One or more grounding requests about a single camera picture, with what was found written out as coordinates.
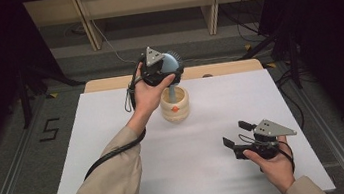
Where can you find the yellow tape piece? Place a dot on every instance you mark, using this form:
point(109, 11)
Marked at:
point(53, 95)
point(271, 65)
point(247, 47)

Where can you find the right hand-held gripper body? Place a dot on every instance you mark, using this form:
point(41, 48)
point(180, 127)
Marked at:
point(271, 128)

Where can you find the light blue hairbrush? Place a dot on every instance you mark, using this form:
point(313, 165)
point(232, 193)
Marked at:
point(169, 64)

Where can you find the cream ribbed holder cup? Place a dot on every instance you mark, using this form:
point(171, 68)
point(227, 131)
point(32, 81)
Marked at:
point(175, 115)

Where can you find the white table cover sheet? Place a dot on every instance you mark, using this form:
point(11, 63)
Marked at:
point(218, 158)

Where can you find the person's left hand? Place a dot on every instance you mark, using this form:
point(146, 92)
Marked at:
point(147, 100)

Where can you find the person's right hand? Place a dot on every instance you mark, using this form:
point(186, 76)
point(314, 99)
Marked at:
point(277, 170)

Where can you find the black metal stand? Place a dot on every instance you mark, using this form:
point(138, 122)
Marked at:
point(293, 60)
point(24, 96)

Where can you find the light wooden table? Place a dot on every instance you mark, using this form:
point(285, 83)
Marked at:
point(223, 69)

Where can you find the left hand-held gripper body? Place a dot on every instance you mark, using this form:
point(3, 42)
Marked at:
point(153, 56)

